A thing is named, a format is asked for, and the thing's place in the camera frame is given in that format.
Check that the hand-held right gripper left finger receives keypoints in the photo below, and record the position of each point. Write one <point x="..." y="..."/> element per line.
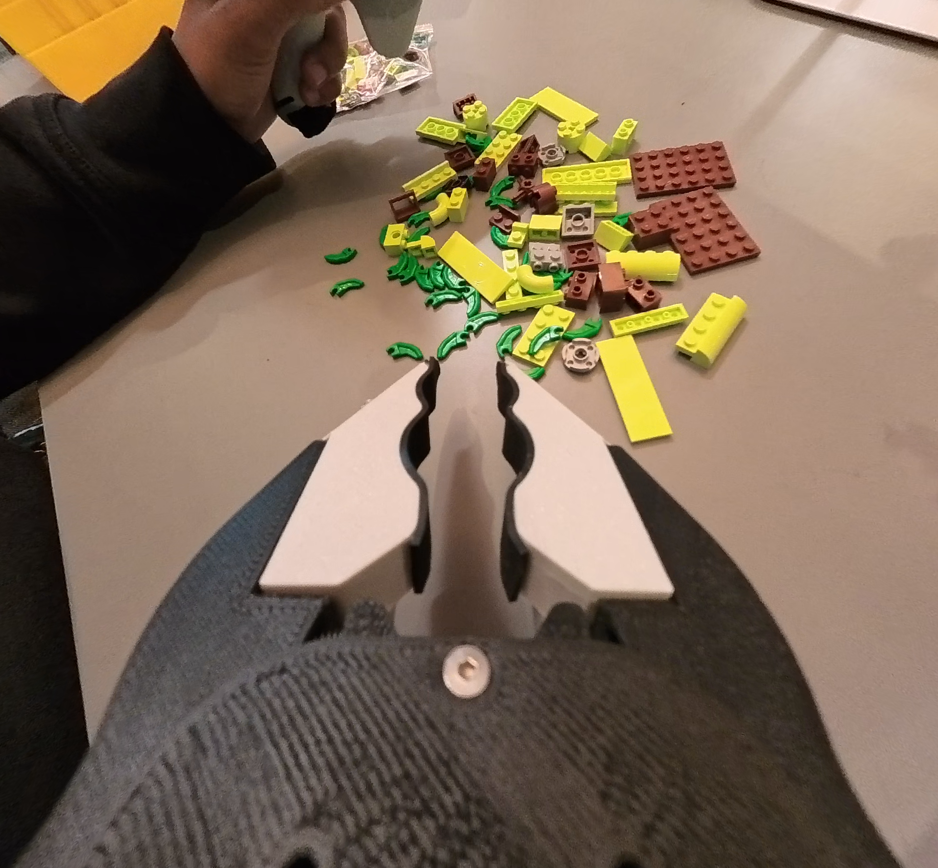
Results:
<point x="344" y="516"/>

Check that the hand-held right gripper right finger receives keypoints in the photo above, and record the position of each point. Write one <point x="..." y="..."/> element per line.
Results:
<point x="590" y="523"/>

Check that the small bag of pieces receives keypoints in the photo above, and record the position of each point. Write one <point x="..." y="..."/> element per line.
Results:
<point x="374" y="77"/>

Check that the pile of toy bricks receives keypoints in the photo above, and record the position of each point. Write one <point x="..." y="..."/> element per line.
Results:
<point x="469" y="260"/>

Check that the yellow storage bins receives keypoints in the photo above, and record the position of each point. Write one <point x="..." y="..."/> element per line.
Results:
<point x="88" y="3"/>

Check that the large brown studded plate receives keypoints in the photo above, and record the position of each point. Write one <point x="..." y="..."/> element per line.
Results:
<point x="681" y="168"/>
<point x="707" y="230"/>

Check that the person's left forearm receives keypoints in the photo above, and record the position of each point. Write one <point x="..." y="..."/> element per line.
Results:
<point x="95" y="223"/>

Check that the person's left hand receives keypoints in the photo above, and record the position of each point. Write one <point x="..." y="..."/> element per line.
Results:
<point x="234" y="47"/>

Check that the lime flat tile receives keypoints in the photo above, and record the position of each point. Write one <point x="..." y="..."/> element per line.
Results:
<point x="634" y="388"/>

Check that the lime rounded long brick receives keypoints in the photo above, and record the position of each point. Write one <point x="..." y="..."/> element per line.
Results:
<point x="711" y="332"/>

